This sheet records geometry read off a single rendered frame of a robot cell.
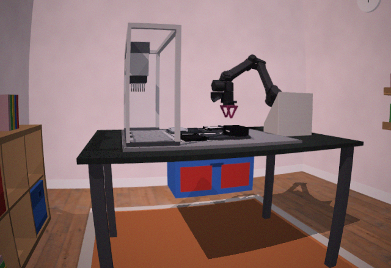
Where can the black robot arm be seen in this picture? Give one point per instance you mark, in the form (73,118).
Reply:
(226,78)

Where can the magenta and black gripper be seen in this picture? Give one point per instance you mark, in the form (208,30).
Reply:
(228,105)

